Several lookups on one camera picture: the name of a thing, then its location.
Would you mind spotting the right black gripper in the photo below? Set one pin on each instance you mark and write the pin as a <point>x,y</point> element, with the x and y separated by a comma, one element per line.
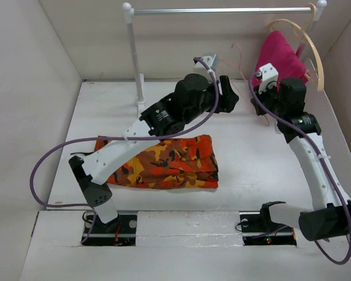
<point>261,96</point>

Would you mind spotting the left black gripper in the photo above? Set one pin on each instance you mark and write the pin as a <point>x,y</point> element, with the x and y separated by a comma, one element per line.
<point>226,98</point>

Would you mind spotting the pink wire hanger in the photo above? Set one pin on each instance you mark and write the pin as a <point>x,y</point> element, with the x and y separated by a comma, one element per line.
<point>238,67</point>

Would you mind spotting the orange camouflage trousers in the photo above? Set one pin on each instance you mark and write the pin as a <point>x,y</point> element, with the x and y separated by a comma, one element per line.
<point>171,164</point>

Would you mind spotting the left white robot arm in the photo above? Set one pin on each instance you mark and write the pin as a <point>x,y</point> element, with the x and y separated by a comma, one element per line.
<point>92,171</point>

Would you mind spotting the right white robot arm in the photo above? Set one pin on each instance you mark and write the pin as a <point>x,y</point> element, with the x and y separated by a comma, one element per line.
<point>330,215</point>

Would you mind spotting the magenta hanging garment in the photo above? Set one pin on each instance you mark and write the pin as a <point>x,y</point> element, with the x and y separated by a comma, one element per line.
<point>279,53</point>

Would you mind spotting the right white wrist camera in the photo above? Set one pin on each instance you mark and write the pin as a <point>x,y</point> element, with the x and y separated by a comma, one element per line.
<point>268,76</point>

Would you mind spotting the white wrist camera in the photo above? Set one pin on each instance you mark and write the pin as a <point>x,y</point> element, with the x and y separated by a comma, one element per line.
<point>210,59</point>
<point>268,76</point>

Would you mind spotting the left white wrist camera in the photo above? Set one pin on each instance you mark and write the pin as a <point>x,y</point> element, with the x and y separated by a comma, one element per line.
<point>210,59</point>

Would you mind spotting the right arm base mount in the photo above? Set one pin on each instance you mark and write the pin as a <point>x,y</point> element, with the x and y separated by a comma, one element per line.
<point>257,228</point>

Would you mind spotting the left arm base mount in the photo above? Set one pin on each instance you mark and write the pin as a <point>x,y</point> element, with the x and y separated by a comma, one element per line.
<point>123,234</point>

